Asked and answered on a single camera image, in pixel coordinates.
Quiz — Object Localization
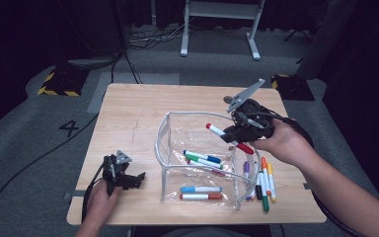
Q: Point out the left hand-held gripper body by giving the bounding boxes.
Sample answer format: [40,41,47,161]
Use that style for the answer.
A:
[102,150,133,197]

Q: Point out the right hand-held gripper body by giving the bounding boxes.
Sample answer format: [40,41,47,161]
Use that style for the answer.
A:
[226,78,275,142]

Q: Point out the red marker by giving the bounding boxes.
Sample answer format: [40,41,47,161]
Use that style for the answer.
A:
[205,122,255,156]

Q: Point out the dark blue marker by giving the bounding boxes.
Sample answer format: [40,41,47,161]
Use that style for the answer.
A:
[183,149,222,165]

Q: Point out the magenta marker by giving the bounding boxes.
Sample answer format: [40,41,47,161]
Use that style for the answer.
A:
[188,160,226,177]

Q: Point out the orange marker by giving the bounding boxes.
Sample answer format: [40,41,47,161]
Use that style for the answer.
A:
[261,156,272,196]

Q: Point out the clear plastic pouch white trim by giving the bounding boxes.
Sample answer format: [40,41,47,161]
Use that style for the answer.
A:
[154,111,262,211]

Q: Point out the light green marker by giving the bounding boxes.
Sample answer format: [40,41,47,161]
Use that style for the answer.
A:
[185,154,224,171]

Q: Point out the yellow marker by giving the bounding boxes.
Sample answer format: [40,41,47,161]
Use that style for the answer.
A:
[266,162,277,202]

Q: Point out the light blue marker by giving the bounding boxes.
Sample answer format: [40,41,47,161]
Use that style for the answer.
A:
[180,186,223,195]

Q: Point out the brown-red marker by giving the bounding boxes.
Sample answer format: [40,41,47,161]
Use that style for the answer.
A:
[180,193,224,200]

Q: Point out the black marker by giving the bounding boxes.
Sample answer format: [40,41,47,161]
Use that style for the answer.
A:
[255,170,264,201]

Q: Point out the dark green marker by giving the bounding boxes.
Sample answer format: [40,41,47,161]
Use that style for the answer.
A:
[259,171,270,212]

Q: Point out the person's left hand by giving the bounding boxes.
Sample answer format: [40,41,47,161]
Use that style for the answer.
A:
[82,180,122,227]

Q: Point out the person's right hand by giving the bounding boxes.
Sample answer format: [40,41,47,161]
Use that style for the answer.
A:
[249,118,314,167]

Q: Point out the purple marker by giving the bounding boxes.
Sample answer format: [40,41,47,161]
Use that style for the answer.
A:
[243,161,252,201]

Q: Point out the pink marker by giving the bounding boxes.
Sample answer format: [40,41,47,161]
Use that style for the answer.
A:
[251,164,258,199]

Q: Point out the person's grey lap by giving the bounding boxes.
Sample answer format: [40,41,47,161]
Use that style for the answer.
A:
[162,226,248,237]

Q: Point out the black tripod legs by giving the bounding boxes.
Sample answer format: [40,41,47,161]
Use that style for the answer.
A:
[282,29,312,42]

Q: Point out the white metal stand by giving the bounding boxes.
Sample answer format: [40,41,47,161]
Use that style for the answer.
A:
[180,0,265,61]

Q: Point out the grey stand base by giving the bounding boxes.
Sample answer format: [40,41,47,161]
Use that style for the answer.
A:
[67,56,121,71]

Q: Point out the left hand-held gripper black cable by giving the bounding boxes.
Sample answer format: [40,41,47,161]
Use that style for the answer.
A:
[80,159,110,225]

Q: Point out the hand-held gripper black cable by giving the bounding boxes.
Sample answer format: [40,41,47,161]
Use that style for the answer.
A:
[240,111,371,237]
[80,159,110,225]

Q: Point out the right hand-held gripper black cable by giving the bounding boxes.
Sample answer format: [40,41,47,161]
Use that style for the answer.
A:
[240,111,371,237]

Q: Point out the yellow-black striped base plate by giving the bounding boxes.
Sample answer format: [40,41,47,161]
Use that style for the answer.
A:
[270,73,316,102]
[37,67,90,98]

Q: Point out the long black floor cable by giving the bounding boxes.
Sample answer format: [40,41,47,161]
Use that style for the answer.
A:
[0,112,101,235]

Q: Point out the grey covered post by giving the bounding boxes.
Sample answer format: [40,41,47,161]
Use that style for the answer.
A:
[295,0,358,81]

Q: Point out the tangle of floor cables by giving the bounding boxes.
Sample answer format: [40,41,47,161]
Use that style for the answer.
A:
[127,18,195,51]

